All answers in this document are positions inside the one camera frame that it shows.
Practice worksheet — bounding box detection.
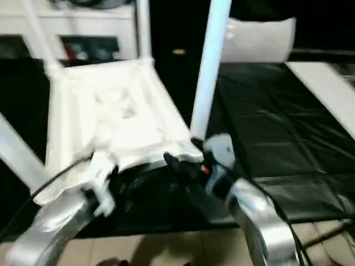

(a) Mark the white plastic table top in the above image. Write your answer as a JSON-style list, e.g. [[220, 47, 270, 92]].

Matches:
[[33, 57, 205, 206]]

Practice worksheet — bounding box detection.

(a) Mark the dark robot foot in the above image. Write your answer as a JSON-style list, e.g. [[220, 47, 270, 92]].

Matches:
[[101, 257, 130, 266]]

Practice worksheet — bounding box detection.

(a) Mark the tall black cabinet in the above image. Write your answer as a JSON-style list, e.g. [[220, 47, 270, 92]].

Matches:
[[151, 0, 231, 65]]

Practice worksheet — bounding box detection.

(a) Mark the grey cushion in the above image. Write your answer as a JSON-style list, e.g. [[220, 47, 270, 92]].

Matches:
[[220, 17, 297, 64]]

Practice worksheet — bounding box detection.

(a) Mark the white flat board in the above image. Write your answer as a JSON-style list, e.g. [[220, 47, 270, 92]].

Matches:
[[287, 61, 355, 131]]

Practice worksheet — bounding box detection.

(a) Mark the black metal bench leg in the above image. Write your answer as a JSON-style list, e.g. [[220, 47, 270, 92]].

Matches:
[[303, 221, 355, 248]]

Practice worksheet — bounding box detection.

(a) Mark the white cabinet with glass doors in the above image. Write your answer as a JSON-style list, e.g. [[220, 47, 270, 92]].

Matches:
[[0, 0, 140, 61]]

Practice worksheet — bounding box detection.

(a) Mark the black bar with red mark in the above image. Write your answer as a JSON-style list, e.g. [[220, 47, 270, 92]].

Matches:
[[293, 49, 355, 55]]

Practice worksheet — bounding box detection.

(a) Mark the round grey appliance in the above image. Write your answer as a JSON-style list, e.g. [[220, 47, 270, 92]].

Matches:
[[69, 0, 123, 7]]

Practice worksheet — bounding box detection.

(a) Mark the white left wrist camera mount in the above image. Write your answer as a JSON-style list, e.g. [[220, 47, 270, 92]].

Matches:
[[88, 151, 118, 219]]

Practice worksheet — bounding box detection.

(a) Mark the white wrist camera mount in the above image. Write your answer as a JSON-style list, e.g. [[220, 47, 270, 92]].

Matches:
[[204, 134, 236, 195], [88, 151, 118, 219]]

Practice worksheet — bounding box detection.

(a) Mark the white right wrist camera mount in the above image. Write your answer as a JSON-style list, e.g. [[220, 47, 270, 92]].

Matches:
[[204, 134, 236, 195]]

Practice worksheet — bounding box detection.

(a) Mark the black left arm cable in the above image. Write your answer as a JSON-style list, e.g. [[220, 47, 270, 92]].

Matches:
[[0, 157, 93, 237]]

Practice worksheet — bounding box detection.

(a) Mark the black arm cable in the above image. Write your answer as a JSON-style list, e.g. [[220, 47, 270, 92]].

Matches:
[[0, 157, 93, 237], [221, 165, 309, 266]]

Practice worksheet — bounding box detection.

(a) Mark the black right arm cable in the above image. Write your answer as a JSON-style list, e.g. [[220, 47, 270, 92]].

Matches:
[[221, 165, 309, 266]]

